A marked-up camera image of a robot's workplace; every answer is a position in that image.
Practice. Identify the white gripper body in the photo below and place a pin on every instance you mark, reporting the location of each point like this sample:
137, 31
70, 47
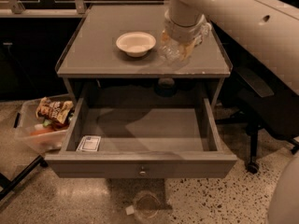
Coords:
183, 33

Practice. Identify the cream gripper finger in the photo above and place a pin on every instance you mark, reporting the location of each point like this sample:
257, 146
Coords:
186, 49
165, 38

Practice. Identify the clear plastic water bottle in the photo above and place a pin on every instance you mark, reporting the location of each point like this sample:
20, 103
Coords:
172, 51

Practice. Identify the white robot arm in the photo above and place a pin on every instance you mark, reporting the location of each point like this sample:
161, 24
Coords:
269, 31

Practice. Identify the grey cabinet with counter top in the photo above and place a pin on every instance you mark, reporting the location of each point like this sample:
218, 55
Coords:
93, 52

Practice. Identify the open grey top drawer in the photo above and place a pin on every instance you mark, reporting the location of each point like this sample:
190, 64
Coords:
170, 141

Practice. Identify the round metal drawer knob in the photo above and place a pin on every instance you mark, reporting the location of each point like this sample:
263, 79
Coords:
142, 171

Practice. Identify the white paper bowl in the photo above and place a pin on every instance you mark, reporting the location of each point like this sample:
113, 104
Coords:
136, 44

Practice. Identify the black office chair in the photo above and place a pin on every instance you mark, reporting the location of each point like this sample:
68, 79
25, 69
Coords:
261, 99

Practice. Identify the white card packet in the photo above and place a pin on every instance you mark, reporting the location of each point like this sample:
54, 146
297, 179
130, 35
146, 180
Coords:
89, 143

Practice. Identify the brown snack bag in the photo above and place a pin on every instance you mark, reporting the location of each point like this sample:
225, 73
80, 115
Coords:
56, 111

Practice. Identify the clear plastic storage bin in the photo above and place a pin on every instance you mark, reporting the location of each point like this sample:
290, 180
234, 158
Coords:
44, 122

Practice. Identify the orange item in bin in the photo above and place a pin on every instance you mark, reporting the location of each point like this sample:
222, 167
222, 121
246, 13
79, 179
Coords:
42, 131

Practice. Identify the clear glass jar on floor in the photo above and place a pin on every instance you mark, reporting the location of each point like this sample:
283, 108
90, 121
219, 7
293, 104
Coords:
145, 205

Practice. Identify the black stand leg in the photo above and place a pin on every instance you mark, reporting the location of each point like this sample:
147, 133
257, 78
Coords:
8, 185

